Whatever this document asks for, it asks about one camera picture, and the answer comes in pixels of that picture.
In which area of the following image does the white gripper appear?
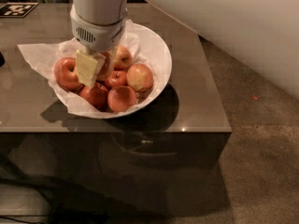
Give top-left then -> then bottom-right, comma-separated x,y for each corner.
70,4 -> 127,88

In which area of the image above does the yellow-red apple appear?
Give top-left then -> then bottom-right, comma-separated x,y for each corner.
113,45 -> 132,70
97,52 -> 114,80

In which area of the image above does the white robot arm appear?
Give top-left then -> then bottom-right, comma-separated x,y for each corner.
71,0 -> 299,99

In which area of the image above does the red apple far left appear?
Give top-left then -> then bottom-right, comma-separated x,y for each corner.
54,57 -> 81,91

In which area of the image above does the small dark red apple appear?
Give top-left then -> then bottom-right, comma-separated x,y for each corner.
104,70 -> 127,90

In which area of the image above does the front left red apple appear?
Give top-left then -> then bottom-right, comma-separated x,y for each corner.
79,82 -> 108,111

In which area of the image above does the front right red apple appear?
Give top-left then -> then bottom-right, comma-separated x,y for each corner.
107,86 -> 137,113

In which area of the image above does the right red-yellow apple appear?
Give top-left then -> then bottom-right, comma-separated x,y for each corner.
127,63 -> 153,92

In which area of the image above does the white bowl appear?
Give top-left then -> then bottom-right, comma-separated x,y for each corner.
52,21 -> 173,119

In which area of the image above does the dark object at left edge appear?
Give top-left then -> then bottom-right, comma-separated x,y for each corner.
0,51 -> 6,67

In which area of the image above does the black white fiducial marker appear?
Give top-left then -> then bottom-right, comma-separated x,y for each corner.
0,2 -> 38,18

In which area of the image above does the small red floor speck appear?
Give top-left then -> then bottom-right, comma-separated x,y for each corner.
251,95 -> 259,101

